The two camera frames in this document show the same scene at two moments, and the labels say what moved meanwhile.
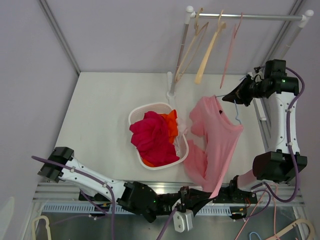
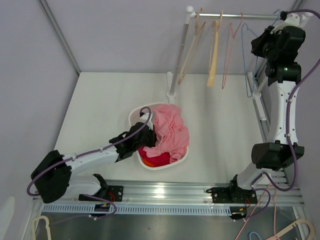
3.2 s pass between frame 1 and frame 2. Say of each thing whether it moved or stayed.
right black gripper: moved
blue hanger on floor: stayed
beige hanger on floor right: stayed
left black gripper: moved
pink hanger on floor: stayed
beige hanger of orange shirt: moved
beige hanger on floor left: stayed
